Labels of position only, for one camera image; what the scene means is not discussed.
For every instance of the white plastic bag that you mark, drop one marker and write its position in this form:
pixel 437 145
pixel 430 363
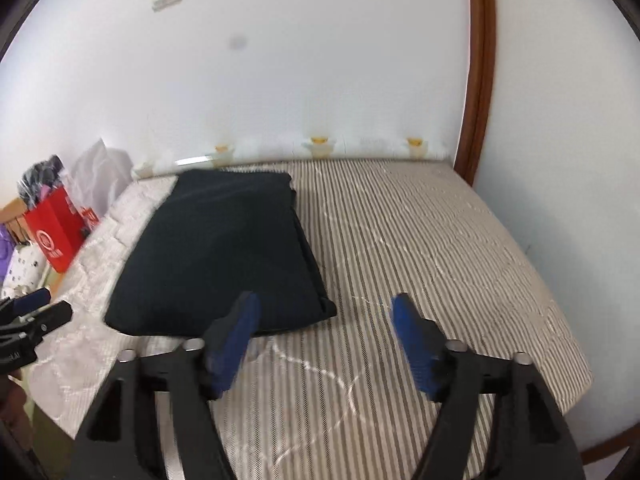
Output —
pixel 97 170

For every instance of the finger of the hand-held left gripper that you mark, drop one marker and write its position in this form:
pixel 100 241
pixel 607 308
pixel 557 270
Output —
pixel 50 317
pixel 32 300

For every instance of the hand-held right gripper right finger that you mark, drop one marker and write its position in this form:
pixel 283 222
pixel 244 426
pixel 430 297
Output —
pixel 412 345

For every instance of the white floral cloth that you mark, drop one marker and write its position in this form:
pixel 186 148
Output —
pixel 27 262

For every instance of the purple cloth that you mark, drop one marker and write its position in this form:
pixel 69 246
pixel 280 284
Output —
pixel 5 255

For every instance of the brown wooden baseboard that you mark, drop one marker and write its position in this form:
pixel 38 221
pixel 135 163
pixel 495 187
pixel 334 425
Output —
pixel 610 440

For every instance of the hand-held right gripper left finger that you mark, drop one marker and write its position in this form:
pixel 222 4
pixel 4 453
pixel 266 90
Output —
pixel 240 340

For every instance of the red paper bag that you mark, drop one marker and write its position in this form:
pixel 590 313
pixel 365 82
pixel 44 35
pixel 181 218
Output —
pixel 50 230

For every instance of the brown wooden trim strip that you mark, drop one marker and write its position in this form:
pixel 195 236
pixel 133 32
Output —
pixel 477 60

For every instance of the duck print roll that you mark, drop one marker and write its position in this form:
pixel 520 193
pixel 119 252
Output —
pixel 320 149

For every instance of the plaid cloth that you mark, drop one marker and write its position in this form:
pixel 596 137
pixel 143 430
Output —
pixel 40 175

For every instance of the striped quilted blanket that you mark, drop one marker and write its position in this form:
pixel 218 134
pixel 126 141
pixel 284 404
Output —
pixel 425 240

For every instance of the black sweatshirt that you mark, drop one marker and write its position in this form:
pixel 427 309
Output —
pixel 215 250

